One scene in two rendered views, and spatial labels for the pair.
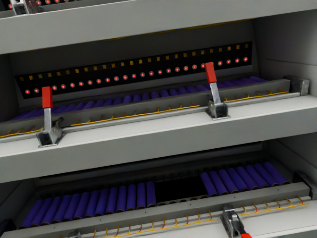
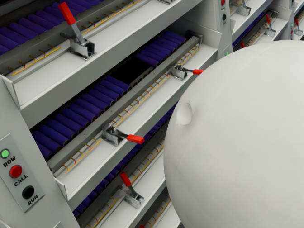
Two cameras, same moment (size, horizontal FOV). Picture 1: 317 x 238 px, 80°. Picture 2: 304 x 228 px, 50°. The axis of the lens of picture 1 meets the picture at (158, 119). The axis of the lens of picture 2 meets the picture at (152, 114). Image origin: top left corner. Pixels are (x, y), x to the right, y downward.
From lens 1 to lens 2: 0.55 m
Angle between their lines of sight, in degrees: 52
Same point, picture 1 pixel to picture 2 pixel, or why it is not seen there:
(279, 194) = (188, 47)
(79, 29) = not seen: outside the picture
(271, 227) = (193, 66)
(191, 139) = (162, 21)
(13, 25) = not seen: outside the picture
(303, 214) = (201, 54)
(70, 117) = (68, 30)
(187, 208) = (154, 76)
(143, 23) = not seen: outside the picture
